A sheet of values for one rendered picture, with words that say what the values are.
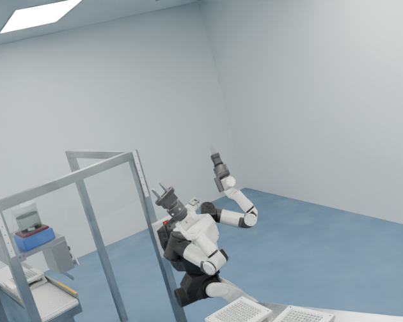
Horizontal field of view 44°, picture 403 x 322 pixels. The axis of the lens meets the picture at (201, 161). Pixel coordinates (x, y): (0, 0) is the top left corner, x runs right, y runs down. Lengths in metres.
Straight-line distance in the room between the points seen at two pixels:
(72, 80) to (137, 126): 1.08
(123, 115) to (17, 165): 1.53
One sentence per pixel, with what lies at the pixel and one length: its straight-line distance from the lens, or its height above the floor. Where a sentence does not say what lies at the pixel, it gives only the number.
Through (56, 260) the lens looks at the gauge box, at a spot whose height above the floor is 1.19.
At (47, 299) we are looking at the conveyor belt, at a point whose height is 0.88.
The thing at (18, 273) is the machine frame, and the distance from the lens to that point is 3.23.
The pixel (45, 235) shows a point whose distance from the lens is 3.24.
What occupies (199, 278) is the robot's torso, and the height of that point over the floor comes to 0.96.
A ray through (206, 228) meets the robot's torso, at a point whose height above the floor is 1.25.
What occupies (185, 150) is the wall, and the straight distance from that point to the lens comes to 7.29.
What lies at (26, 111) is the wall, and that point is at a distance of 6.62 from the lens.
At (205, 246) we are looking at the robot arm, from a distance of 2.59.
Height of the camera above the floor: 2.24
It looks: 12 degrees down
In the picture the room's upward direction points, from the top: 15 degrees counter-clockwise
